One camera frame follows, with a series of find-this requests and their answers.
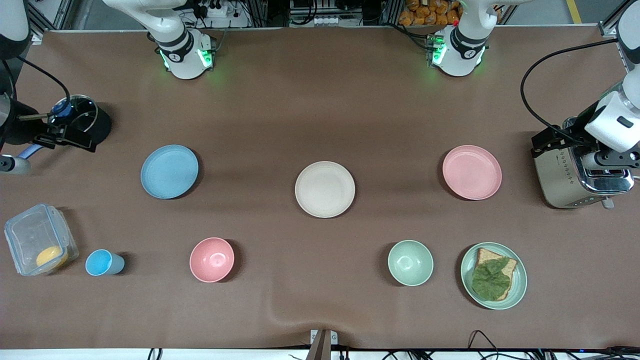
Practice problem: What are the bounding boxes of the pink bowl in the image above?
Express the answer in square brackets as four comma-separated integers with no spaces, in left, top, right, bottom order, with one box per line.
[189,237,235,284]

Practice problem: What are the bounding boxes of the blue cup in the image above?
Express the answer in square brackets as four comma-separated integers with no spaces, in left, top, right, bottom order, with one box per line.
[85,249,126,277]

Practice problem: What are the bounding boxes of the green bowl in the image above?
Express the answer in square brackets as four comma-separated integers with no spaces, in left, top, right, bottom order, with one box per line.
[388,240,434,287]

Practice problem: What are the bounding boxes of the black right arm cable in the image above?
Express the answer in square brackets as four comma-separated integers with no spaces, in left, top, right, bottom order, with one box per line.
[0,54,72,118]

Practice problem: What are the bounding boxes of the glass lid blue knob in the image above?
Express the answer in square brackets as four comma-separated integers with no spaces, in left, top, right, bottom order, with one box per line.
[50,97,96,135]

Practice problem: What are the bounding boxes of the pink plate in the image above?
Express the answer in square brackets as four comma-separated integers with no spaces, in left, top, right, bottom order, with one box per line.
[442,145,503,201]

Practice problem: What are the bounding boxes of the bread slice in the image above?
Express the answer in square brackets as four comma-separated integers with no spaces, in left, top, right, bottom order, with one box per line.
[475,247,517,301]

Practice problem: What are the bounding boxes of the silver toaster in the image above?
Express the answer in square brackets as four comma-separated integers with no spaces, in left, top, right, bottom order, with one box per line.
[531,117,635,210]

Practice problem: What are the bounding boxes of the yellow food piece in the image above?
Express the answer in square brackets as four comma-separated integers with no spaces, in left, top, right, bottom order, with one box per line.
[36,246,69,271]

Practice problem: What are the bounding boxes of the white power strip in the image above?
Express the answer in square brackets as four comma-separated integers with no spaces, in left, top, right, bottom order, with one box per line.
[297,15,341,27]
[197,0,232,19]

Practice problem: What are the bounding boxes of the aluminium frame profile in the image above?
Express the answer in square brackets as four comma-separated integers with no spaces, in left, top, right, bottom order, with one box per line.
[27,0,76,32]
[600,0,640,38]

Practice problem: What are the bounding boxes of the black cable loop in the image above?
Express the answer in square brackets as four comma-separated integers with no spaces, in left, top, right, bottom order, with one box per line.
[468,330,501,358]

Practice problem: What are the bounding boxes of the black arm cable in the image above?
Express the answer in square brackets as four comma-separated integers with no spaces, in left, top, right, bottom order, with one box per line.
[0,54,72,118]
[520,38,621,148]

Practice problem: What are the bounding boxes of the clear plastic container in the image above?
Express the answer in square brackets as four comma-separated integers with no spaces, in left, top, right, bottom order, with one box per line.
[4,203,80,277]

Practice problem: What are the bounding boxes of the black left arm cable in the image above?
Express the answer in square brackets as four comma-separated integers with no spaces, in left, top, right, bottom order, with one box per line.
[520,38,621,148]

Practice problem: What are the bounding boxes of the green lettuce leaf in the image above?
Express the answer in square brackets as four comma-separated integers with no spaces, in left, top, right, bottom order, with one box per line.
[471,257,512,302]

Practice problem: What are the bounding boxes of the beige plate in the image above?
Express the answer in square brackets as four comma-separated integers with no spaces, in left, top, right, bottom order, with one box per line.
[294,161,356,219]

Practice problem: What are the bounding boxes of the blue plate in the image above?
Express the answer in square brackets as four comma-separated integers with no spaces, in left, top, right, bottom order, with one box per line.
[140,144,200,200]

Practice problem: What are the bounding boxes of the black pot blue handle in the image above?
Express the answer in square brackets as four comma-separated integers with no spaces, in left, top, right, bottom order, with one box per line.
[20,94,113,160]

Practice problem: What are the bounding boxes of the brown table cloth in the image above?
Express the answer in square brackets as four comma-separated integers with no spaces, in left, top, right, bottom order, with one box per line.
[0,27,640,351]

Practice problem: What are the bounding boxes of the orange snack packs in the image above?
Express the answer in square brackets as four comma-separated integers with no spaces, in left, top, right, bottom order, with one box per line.
[398,0,463,27]

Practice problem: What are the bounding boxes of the green plate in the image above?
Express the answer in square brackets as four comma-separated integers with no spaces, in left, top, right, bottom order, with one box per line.
[460,242,528,311]

